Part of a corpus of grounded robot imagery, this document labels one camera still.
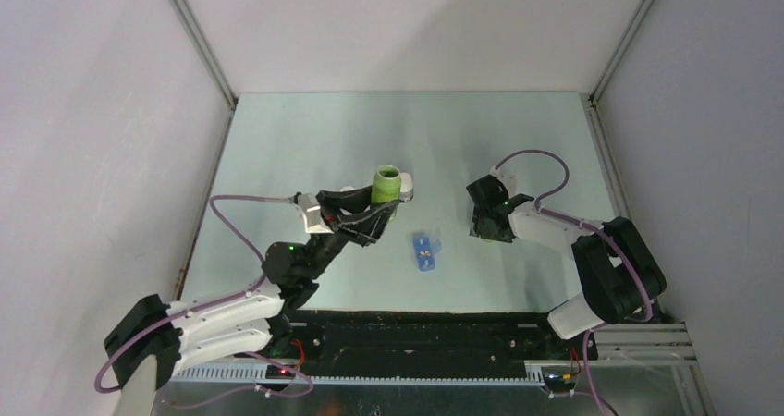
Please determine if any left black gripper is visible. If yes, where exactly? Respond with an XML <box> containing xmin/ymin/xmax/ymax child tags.
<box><xmin>302</xmin><ymin>183</ymin><xmax>397</xmax><ymax>280</ymax></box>

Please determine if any aluminium frame post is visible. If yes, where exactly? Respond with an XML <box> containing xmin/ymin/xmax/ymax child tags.
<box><xmin>589</xmin><ymin>0</ymin><xmax>657</xmax><ymax>108</ymax></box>
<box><xmin>168</xmin><ymin>0</ymin><xmax>239</xmax><ymax>111</ymax></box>

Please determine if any right control board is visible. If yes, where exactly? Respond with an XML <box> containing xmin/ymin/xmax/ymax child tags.
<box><xmin>544</xmin><ymin>373</ymin><xmax>579</xmax><ymax>384</ymax></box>

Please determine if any left control board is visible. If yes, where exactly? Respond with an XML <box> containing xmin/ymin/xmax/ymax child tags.
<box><xmin>264</xmin><ymin>365</ymin><xmax>299</xmax><ymax>380</ymax></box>

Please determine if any green pill bottle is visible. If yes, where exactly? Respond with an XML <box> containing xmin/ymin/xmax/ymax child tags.
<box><xmin>371</xmin><ymin>165</ymin><xmax>402</xmax><ymax>207</ymax></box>

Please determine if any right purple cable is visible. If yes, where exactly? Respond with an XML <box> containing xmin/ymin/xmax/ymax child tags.
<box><xmin>495</xmin><ymin>150</ymin><xmax>656</xmax><ymax>416</ymax></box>

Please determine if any control board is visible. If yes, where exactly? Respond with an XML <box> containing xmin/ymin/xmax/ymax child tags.
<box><xmin>264</xmin><ymin>365</ymin><xmax>299</xmax><ymax>380</ymax></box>
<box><xmin>544</xmin><ymin>373</ymin><xmax>579</xmax><ymax>384</ymax></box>

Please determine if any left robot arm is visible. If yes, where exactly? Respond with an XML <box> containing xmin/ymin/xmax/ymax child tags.
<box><xmin>93</xmin><ymin>186</ymin><xmax>401</xmax><ymax>394</ymax></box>

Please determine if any right aluminium frame post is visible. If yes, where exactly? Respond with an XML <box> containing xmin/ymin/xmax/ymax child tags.
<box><xmin>589</xmin><ymin>0</ymin><xmax>657</xmax><ymax>108</ymax></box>

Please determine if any blue pill organizer box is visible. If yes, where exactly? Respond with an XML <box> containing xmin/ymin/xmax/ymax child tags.
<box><xmin>411</xmin><ymin>229</ymin><xmax>443</xmax><ymax>273</ymax></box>

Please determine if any white pill bottle blue label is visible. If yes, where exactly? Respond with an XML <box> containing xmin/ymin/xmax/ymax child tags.
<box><xmin>399</xmin><ymin>172</ymin><xmax>414</xmax><ymax>203</ymax></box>

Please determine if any left aluminium frame post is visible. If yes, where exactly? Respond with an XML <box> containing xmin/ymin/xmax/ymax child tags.
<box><xmin>168</xmin><ymin>0</ymin><xmax>239</xmax><ymax>111</ymax></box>

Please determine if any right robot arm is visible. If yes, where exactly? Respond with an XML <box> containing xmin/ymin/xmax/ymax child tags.
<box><xmin>466</xmin><ymin>174</ymin><xmax>667</xmax><ymax>359</ymax></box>

